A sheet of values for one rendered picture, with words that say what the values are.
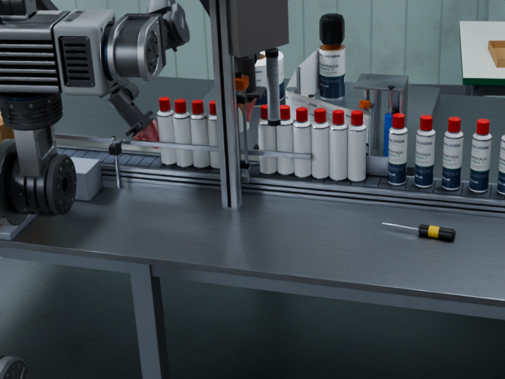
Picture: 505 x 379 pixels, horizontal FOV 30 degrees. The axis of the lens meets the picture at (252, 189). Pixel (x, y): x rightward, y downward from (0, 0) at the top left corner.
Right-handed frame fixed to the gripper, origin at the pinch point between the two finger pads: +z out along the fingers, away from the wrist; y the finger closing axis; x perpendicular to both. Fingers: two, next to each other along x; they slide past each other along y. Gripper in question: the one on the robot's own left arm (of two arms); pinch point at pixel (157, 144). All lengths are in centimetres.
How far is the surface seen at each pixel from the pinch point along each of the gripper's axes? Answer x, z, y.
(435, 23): -6, 76, 295
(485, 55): -59, 67, 139
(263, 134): -31.6, 15.1, -2.8
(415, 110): -51, 49, 54
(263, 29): -55, -9, -11
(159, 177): 3.1, 7.4, -5.7
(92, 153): 21.4, -9.7, 1.2
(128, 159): 11.0, -1.6, -0.7
